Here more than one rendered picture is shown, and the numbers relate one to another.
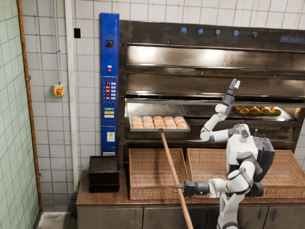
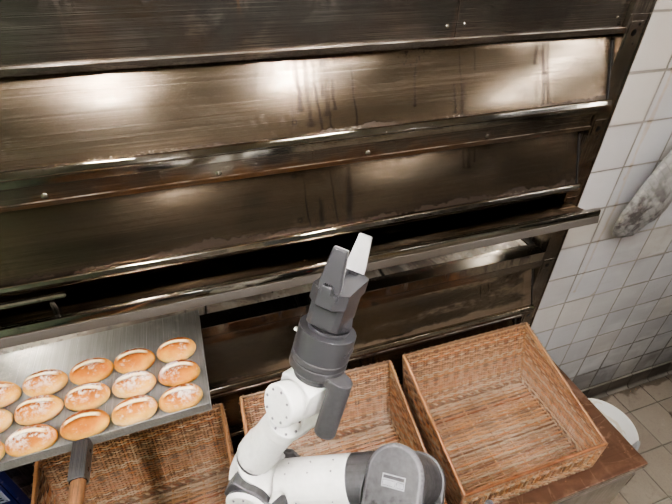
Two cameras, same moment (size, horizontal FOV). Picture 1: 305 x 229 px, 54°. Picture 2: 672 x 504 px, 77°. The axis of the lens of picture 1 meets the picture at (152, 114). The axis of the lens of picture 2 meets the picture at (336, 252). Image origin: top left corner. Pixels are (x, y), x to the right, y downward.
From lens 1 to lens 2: 1.95 m
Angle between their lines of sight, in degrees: 16
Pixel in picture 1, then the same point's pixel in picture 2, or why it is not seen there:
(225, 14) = not seen: outside the picture
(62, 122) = not seen: outside the picture
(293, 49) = (552, 24)
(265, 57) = (454, 70)
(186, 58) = (122, 121)
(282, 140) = (506, 307)
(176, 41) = (36, 42)
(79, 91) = not seen: outside the picture
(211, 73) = (258, 165)
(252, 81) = (414, 165)
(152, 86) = (15, 262)
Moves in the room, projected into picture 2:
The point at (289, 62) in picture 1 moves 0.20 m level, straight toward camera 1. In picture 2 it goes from (537, 78) to (551, 101)
